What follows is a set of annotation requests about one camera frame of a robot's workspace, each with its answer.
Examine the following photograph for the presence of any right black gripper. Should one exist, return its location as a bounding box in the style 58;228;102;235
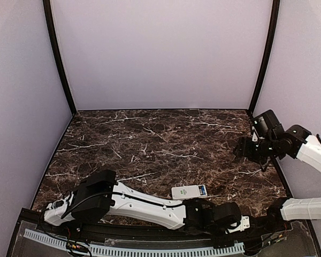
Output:
233;136;278;164

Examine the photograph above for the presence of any white remote control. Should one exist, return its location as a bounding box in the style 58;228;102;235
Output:
171;185;208;200

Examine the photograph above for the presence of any blue battery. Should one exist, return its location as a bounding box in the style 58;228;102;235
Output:
198;185;207;195

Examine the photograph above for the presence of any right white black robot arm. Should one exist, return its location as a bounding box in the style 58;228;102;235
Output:
233;110;321;232

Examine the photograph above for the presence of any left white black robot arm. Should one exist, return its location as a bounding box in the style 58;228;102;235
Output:
43;170;250;237

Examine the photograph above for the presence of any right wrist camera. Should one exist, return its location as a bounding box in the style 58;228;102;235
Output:
250;120;259;142

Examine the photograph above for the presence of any white slotted cable duct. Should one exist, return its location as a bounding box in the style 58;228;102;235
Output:
24;229;244;256

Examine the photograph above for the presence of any black front rail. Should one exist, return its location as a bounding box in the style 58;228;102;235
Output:
18;208;297;243

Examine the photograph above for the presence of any right black frame post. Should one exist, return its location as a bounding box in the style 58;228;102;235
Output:
247;0;280;117

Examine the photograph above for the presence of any black frame post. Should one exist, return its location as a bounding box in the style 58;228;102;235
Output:
42;0;77;116
247;0;280;117

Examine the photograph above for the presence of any small circuit board with wires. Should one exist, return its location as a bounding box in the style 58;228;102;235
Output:
65;240;93;256

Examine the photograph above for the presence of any left black frame post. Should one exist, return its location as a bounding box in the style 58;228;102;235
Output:
42;0;77;116

